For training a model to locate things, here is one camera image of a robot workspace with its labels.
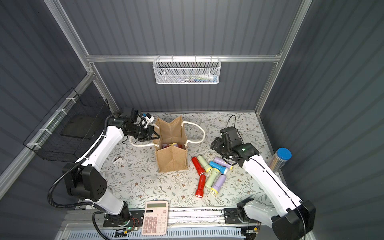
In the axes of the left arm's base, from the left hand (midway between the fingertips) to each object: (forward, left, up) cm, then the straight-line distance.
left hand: (160, 138), depth 80 cm
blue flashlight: (-11, -35, -18) cm, 40 cm away
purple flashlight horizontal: (-5, -35, -18) cm, 40 cm away
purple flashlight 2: (+5, -6, -14) cm, 16 cm away
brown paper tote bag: (-7, -7, +1) cm, 10 cm away
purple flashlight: (+6, +1, -16) cm, 17 cm away
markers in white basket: (+35, -22, +14) cm, 44 cm away
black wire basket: (-1, +42, +8) cm, 43 cm away
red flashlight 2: (-7, -11, +3) cm, 14 cm away
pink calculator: (-35, +1, -19) cm, 39 cm away
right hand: (-5, -30, 0) cm, 30 cm away
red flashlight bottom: (-23, -21, -18) cm, 36 cm away
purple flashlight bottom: (-17, -34, -19) cm, 42 cm away
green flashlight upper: (-7, -25, -18) cm, 32 cm away
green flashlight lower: (-14, -30, -17) cm, 37 cm away
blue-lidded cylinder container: (-11, -62, -3) cm, 63 cm away
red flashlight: (-10, -22, -18) cm, 30 cm away
